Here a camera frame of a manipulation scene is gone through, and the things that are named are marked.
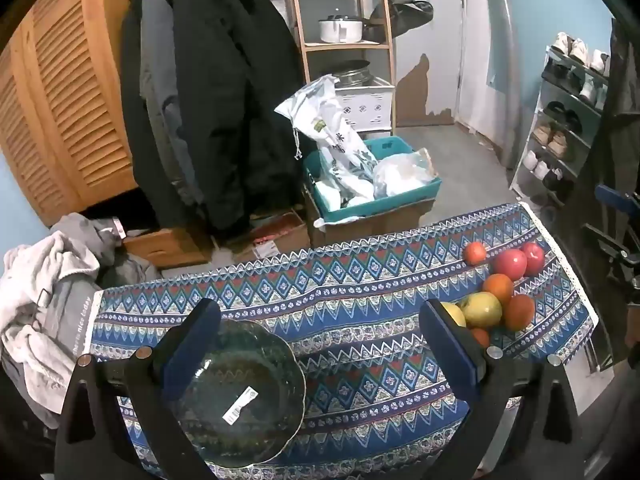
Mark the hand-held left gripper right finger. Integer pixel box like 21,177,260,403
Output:
419,299,588,480

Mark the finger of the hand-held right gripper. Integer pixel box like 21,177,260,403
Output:
595,185,640,213
582,225,640,273

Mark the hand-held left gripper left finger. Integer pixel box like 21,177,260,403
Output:
54,298,223,480

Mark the yellow lemon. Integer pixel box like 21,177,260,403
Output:
440,302,467,328

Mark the yellow green apple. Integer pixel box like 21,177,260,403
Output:
460,291,503,330

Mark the scalloped glass bowl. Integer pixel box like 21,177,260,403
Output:
150,319,307,466

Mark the orange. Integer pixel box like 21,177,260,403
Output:
502,294,536,332
482,273,516,306

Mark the red apple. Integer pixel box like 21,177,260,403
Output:
492,249,528,282
521,242,546,277

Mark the dark hanging cloth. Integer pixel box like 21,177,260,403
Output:
570,17,640,261

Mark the group of shoes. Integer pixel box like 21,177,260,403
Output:
522,32,612,191

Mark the grey shoe rack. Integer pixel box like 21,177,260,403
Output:
509,45,613,211

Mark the wooden box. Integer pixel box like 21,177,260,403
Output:
122,227,213,268

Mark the blue patterned tablecloth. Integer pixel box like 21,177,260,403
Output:
85,202,600,480

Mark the grey hooded sweatshirt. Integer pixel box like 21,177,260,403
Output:
0,212,163,431

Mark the brown cardboard box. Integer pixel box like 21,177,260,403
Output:
305,190,436,250

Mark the flat cardboard box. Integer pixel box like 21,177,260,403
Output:
220,210,311,263

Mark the teal plastic bin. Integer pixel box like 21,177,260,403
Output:
302,135,443,225

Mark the white fleece garment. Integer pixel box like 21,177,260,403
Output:
0,234,103,401

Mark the clear plastic bag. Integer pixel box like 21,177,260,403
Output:
372,149,441,198

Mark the white door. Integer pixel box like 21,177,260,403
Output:
452,0,518,168

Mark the white plastic basket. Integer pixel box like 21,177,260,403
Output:
334,77,396,133

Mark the grey hanging jacket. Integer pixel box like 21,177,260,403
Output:
140,0,206,206

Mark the black hanging coat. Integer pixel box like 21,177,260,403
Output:
120,0,306,241

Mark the white printed plastic bag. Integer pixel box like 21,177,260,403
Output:
274,74,381,201

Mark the wooden louvered cabinet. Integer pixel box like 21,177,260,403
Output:
0,0,166,228

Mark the metal pot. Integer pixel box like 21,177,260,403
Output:
332,60,373,88

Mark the white cooking pot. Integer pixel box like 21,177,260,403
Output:
319,14,365,44

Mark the wooden shelf rack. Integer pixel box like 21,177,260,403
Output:
282,0,398,133

